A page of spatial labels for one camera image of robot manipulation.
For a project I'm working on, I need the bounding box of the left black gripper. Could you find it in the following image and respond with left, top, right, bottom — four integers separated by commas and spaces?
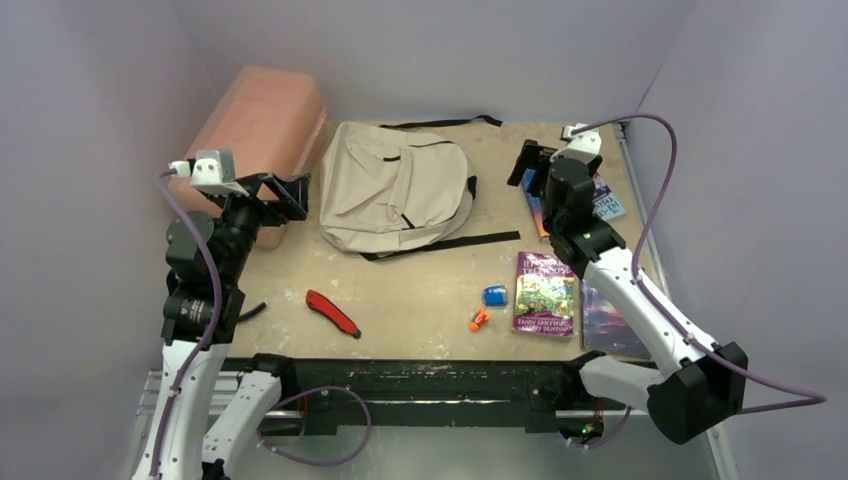
207, 170, 309, 282

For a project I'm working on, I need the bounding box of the beige backpack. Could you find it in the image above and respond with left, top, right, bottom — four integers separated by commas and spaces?
319, 119, 520, 262

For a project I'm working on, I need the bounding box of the purple treehouse book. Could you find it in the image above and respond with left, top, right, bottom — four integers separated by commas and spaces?
512, 252, 578, 339

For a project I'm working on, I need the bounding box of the Jane Eyre book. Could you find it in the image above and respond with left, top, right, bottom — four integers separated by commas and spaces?
520, 169, 549, 239

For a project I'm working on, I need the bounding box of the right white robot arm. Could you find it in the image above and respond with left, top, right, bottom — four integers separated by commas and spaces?
507, 140, 748, 445

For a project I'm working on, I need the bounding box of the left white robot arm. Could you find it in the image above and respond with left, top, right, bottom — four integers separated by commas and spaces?
133, 170, 311, 479

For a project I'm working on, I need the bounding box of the pink plastic storage box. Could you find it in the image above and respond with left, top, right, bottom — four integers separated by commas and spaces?
167, 64, 329, 250

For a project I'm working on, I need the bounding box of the light blue treehouse book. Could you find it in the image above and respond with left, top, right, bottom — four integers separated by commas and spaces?
592, 174, 627, 221

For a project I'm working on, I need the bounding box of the red utility knife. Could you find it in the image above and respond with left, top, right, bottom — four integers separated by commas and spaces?
305, 290, 361, 339

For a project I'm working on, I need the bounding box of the blue pencil sharpener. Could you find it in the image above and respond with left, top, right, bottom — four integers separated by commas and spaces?
482, 285, 508, 307

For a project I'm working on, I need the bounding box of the orange small toy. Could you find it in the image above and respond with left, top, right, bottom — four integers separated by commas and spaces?
469, 308, 490, 332

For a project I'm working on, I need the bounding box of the dark galaxy cover book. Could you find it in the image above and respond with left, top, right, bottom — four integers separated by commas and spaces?
580, 281, 650, 360

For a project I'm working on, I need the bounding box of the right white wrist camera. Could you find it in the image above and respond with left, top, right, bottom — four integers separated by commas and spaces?
556, 123, 602, 164

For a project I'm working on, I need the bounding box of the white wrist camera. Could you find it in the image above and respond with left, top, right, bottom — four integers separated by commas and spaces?
168, 149, 243, 196
556, 123, 602, 164

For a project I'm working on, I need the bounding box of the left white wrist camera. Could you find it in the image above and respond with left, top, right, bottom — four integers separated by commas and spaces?
168, 149, 243, 196

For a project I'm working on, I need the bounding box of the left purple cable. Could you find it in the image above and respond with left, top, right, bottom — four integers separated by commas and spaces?
148, 168, 372, 480

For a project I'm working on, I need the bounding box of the purple cable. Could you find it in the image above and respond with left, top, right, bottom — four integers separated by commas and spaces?
148, 168, 372, 480
563, 113, 828, 452

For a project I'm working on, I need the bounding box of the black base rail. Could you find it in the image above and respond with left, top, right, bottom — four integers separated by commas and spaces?
262, 359, 625, 435

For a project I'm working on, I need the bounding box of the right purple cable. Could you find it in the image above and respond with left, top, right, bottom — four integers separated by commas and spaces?
563, 113, 828, 452

